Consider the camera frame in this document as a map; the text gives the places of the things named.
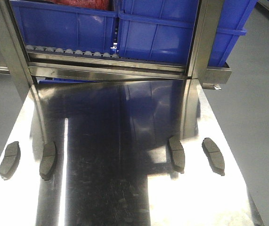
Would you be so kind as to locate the stainless steel rack frame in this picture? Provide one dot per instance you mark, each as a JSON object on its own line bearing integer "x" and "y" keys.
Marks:
{"x": 25, "y": 66}

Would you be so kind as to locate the right blue plastic bin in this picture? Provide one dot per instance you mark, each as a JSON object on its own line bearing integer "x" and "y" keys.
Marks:
{"x": 161, "y": 30}

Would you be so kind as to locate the left blue plastic bin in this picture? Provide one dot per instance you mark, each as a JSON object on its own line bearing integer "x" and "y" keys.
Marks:
{"x": 66, "y": 27}

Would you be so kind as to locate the blue plastic bin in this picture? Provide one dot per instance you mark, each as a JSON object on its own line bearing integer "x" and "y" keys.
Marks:
{"x": 66, "y": 27}
{"x": 161, "y": 30}

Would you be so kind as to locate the red contents in bin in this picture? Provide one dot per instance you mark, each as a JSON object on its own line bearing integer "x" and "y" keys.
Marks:
{"x": 92, "y": 4}

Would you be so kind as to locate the grey brake pad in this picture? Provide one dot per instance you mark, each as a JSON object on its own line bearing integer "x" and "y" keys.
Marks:
{"x": 177, "y": 154}
{"x": 214, "y": 156}
{"x": 48, "y": 161}
{"x": 10, "y": 160}

